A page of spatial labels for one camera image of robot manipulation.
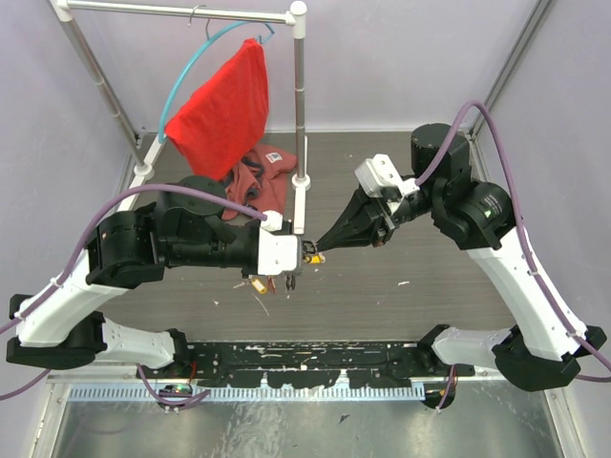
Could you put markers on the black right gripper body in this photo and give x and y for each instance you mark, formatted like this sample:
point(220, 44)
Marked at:
point(385, 222)

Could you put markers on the keyring with tagged keys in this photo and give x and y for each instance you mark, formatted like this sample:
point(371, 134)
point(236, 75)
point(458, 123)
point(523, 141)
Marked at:
point(271, 285)

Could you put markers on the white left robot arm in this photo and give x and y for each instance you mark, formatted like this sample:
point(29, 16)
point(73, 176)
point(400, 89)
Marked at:
point(61, 327)

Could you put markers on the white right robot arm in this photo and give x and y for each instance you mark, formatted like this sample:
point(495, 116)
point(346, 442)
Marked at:
point(542, 349)

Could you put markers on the dark red crumpled shirt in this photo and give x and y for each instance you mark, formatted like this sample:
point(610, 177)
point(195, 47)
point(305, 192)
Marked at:
point(259, 180)

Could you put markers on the bright red shirt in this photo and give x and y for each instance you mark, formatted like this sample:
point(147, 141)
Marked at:
point(226, 116)

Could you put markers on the teal clothes hanger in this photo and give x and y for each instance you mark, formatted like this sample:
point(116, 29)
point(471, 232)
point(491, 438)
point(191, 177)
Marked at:
point(191, 81)

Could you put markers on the silver white clothes rack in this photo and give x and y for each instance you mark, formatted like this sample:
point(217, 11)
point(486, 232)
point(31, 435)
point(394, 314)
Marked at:
point(295, 18)

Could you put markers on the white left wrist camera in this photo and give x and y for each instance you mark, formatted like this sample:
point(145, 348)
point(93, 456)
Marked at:
point(277, 244)

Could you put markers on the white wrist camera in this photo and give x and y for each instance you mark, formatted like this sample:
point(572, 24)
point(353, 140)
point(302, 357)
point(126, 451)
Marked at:
point(277, 244)
point(379, 178)

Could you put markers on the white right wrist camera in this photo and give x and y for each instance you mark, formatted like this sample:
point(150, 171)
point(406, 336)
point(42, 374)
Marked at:
point(379, 178)

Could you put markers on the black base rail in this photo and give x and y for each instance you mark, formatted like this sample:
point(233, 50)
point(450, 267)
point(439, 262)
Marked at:
point(303, 365)

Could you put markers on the grey slotted cable duct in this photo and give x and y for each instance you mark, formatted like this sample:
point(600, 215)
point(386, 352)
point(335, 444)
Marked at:
point(338, 393)

